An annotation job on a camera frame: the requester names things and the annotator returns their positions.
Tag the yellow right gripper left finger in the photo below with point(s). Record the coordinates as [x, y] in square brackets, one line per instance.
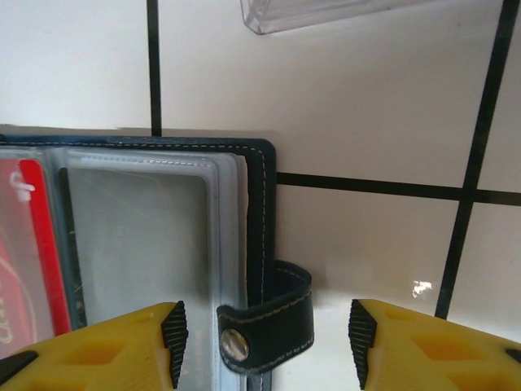
[102, 354]

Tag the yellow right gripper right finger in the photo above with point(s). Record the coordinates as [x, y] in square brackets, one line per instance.
[439, 350]

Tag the red credit card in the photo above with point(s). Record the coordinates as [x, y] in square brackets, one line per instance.
[36, 244]

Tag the navy leather card holder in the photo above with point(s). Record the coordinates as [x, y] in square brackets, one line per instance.
[256, 203]

